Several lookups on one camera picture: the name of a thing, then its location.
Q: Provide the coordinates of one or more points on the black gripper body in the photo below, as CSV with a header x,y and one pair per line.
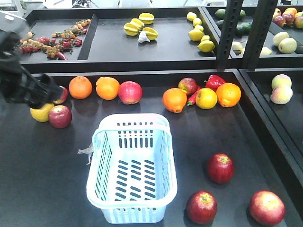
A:
x,y
17,85

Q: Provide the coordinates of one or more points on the light blue plastic basket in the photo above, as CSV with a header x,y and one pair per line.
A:
x,y
132,175

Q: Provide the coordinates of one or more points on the yellow fruit left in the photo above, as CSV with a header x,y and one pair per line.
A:
x,y
42,114

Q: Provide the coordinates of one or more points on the small red apple behind gripper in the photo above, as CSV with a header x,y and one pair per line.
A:
x,y
63,97

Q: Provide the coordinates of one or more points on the red apple front left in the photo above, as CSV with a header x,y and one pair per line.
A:
x,y
60,116

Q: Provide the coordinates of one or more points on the cherry tomato pile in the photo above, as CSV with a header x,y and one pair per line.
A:
x,y
58,44

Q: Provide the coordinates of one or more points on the orange far left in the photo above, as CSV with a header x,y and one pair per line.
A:
x,y
80,87

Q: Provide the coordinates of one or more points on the large red apple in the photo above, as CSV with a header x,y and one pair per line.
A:
x,y
130,92

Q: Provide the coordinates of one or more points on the white garlic bulb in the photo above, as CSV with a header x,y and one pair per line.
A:
x,y
143,37

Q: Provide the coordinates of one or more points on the yellow starfruit top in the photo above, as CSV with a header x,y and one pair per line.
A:
x,y
146,18

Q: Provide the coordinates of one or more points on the orange with stem nub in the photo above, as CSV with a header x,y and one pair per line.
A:
x,y
174,100

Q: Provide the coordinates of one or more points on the small red apple back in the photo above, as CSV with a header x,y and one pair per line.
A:
x,y
188,85

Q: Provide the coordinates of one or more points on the red chili pepper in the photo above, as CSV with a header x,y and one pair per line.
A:
x,y
192,99

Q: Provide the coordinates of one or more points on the yellow round fruit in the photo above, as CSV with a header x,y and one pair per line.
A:
x,y
206,98

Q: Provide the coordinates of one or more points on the red bell pepper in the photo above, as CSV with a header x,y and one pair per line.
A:
x,y
214,81

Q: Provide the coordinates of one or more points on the round orange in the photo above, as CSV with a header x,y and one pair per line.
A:
x,y
228,94

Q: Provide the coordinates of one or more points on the black wooden produce stand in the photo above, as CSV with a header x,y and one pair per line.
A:
x,y
228,152

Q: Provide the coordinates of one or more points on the dark red apple top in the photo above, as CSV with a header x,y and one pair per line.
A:
x,y
220,168

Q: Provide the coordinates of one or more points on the dark red apple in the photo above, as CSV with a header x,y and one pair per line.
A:
x,y
201,207
220,168

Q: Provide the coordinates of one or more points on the dark red apple left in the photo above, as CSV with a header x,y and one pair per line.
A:
x,y
201,207

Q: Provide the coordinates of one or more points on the pale peach front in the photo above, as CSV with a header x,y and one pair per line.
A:
x,y
281,94

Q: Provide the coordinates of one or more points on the pale peach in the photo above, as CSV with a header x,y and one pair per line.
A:
x,y
281,94
281,79

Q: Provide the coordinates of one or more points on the pale peach back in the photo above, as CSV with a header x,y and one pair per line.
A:
x,y
281,79

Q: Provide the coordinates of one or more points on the pale green pear back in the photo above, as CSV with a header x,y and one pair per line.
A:
x,y
279,37

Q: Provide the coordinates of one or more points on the pale green pear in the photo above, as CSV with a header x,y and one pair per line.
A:
x,y
287,46
279,37

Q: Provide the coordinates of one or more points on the pale green pear front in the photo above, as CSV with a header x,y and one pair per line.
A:
x,y
287,46

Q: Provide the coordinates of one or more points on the red yellow apple right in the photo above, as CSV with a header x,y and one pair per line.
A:
x,y
267,208

